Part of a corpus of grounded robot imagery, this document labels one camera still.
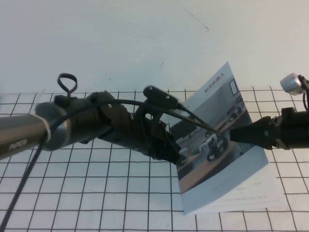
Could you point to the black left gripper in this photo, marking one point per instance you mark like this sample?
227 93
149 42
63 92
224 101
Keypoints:
152 140

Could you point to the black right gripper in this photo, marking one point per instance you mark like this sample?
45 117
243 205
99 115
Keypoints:
286 130

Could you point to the AgileX robot brochure book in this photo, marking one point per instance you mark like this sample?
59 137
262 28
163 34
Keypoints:
217 174

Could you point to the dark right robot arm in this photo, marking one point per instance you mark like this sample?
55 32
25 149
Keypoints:
303 130

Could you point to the grey left Piper robot arm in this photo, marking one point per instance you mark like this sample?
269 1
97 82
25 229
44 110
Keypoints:
24 130

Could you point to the white black-grid tablecloth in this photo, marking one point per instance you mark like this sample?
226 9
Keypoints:
96 198

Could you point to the black left camera bracket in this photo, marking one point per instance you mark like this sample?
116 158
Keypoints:
148 116

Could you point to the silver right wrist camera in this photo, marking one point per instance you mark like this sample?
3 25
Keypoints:
290 83

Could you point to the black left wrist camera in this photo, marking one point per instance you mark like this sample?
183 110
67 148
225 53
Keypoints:
159 95

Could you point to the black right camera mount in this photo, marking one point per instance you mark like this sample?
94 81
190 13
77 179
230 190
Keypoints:
305 83

